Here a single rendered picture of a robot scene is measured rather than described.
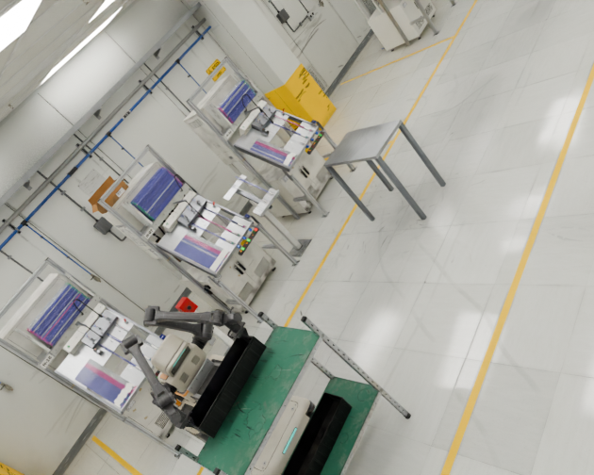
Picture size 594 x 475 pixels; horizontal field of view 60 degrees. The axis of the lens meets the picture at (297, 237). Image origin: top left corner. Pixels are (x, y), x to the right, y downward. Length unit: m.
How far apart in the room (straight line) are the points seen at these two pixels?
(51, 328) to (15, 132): 2.53
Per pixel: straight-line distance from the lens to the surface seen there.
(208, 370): 3.31
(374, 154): 4.35
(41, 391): 6.57
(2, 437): 6.61
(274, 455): 3.71
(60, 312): 4.94
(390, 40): 8.61
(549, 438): 3.11
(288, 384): 2.85
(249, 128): 5.94
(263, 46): 7.69
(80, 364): 4.97
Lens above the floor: 2.65
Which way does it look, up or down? 26 degrees down
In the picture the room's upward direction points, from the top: 44 degrees counter-clockwise
